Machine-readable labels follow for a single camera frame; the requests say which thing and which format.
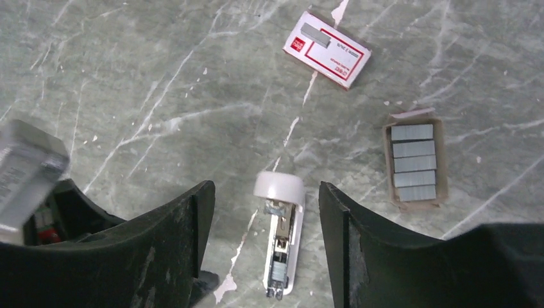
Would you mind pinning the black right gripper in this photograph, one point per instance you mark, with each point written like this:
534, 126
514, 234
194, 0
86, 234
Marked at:
79, 255

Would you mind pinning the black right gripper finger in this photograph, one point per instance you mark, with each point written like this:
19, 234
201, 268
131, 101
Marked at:
374, 262

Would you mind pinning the cardboard tray with staples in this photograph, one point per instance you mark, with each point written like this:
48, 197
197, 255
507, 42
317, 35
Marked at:
415, 155

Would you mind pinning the red white staple box sleeve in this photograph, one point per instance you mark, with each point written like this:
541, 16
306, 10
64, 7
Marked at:
326, 50

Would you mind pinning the long white stapler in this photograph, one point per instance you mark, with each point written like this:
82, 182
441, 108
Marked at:
284, 196

